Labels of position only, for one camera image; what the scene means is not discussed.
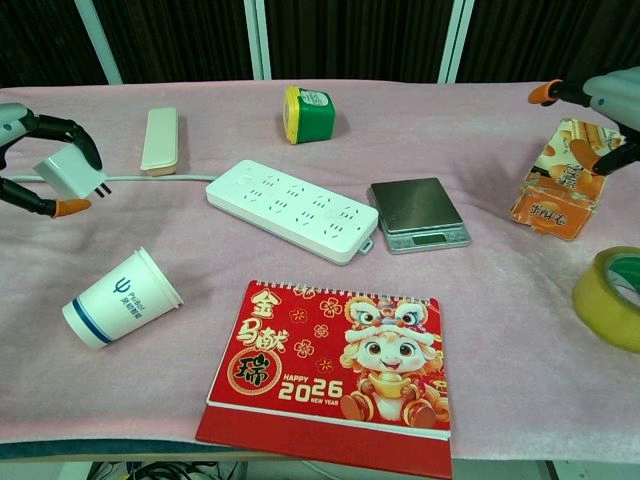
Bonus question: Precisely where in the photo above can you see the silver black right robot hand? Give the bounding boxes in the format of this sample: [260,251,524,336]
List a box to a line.
[528,67,640,177]

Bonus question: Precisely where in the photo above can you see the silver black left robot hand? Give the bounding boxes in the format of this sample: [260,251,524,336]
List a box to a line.
[0,103,104,220]

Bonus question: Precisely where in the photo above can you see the white plug adapter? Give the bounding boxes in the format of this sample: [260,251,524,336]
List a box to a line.
[33,144,112,200]

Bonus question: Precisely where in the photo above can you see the white power strip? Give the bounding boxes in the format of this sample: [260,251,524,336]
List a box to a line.
[205,159,380,267]

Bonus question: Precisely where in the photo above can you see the orange snack box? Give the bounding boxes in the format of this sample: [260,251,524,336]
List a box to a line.
[508,117,627,243]

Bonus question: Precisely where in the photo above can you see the cream pink rectangular case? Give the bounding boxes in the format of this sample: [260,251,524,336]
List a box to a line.
[140,106,180,178]

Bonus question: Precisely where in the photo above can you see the pink table cloth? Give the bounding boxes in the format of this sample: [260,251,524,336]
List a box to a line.
[0,79,640,459]

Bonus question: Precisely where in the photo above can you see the white blue paper cup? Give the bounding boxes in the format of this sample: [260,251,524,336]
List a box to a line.
[61,245,185,351]

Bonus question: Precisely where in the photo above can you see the yellow clear tape roll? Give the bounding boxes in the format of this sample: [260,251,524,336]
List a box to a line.
[572,245,640,356]

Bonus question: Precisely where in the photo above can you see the silver digital kitchen scale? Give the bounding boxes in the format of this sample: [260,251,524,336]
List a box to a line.
[369,177,473,256]

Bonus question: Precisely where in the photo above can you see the black curtain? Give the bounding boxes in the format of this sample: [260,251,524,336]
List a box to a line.
[0,0,640,89]

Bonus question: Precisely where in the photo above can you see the green yellow plastic container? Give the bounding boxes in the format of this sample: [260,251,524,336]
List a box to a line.
[282,84,337,146]

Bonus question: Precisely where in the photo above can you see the red 2026 desk calendar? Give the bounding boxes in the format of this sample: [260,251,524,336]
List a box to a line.
[194,279,454,480]

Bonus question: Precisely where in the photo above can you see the white frame post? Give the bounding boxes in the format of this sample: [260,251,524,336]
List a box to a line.
[73,0,124,86]
[243,0,274,81]
[436,0,482,85]

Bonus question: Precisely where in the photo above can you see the white power strip cable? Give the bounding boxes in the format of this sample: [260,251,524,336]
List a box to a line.
[0,172,219,183]

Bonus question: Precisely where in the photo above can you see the tangled cables under table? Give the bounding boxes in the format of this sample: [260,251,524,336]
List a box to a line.
[92,460,244,480]

